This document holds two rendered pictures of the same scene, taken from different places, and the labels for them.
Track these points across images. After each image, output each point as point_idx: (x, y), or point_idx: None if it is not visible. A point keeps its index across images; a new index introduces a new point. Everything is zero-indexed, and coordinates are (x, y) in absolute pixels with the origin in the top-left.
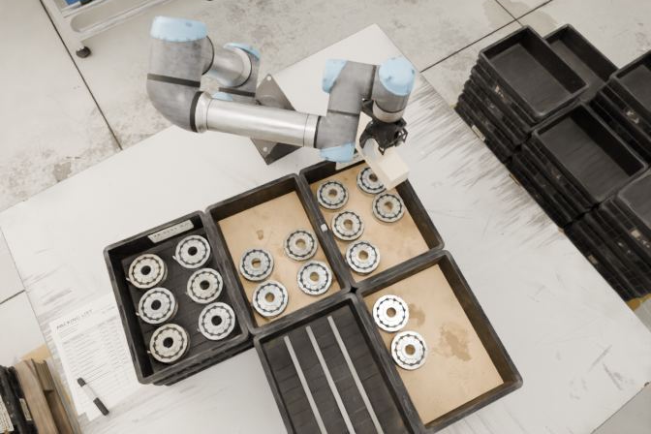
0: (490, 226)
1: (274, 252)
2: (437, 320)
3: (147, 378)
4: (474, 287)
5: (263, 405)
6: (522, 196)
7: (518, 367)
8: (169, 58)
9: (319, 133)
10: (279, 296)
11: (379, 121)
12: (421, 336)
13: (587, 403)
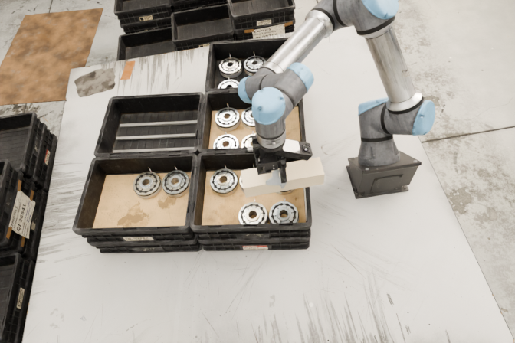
0: (208, 329)
1: None
2: (154, 215)
3: (211, 45)
4: (169, 280)
5: None
6: None
7: (98, 280)
8: None
9: (260, 69)
10: (224, 122)
11: None
12: (151, 199)
13: (43, 318)
